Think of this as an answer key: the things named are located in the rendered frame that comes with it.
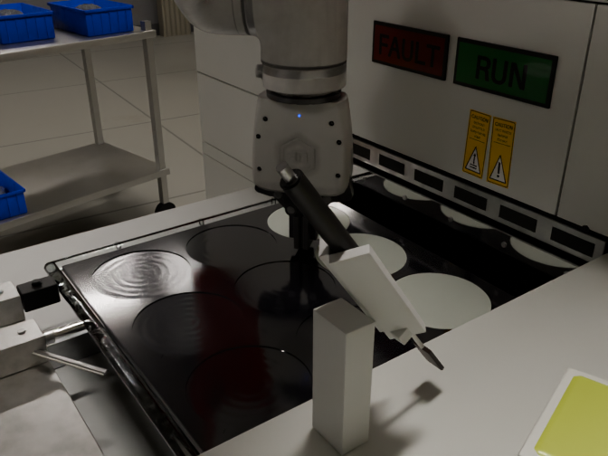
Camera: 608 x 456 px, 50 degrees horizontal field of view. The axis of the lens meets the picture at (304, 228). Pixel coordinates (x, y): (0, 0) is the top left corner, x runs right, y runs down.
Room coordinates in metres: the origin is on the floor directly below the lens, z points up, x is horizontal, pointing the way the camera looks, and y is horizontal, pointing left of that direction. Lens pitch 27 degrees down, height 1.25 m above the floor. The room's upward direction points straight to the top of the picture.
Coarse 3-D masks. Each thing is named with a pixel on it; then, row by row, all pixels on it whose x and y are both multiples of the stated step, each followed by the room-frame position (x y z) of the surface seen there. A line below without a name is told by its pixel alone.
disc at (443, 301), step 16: (400, 288) 0.56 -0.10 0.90; (416, 288) 0.56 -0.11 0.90; (432, 288) 0.56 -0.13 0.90; (448, 288) 0.56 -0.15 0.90; (464, 288) 0.56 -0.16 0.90; (416, 304) 0.53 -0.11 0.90; (432, 304) 0.53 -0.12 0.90; (448, 304) 0.53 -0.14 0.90; (464, 304) 0.53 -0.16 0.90; (480, 304) 0.53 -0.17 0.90; (432, 320) 0.50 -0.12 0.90; (448, 320) 0.50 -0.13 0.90; (464, 320) 0.50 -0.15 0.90
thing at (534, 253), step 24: (360, 168) 0.78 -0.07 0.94; (384, 192) 0.74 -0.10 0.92; (408, 192) 0.71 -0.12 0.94; (432, 216) 0.68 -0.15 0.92; (456, 216) 0.65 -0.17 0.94; (480, 216) 0.64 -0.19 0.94; (480, 240) 0.62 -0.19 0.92; (504, 240) 0.59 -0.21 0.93; (528, 240) 0.58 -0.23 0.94; (456, 264) 0.65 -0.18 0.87; (528, 264) 0.57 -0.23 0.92; (552, 264) 0.55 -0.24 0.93; (576, 264) 0.53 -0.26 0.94; (504, 288) 0.60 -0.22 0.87
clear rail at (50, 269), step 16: (48, 272) 0.59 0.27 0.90; (64, 288) 0.55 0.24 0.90; (80, 304) 0.52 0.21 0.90; (96, 320) 0.50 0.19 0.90; (96, 336) 0.47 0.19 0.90; (112, 352) 0.45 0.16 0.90; (128, 368) 0.43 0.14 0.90; (128, 384) 0.41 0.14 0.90; (144, 384) 0.41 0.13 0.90; (144, 400) 0.39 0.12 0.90; (160, 432) 0.36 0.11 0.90; (176, 432) 0.35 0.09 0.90; (176, 448) 0.34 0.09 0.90; (192, 448) 0.34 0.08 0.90
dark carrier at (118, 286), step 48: (192, 240) 0.66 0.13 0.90; (240, 240) 0.66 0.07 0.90; (288, 240) 0.66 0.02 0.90; (96, 288) 0.56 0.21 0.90; (144, 288) 0.56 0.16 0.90; (192, 288) 0.56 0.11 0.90; (240, 288) 0.56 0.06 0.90; (288, 288) 0.56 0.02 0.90; (336, 288) 0.56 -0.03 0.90; (480, 288) 0.56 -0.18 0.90; (144, 336) 0.48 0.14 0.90; (192, 336) 0.48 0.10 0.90; (240, 336) 0.48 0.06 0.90; (288, 336) 0.48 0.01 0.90; (384, 336) 0.48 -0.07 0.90; (432, 336) 0.48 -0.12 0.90; (192, 384) 0.41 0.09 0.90; (240, 384) 0.41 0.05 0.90; (288, 384) 0.41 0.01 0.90; (192, 432) 0.36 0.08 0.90; (240, 432) 0.36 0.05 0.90
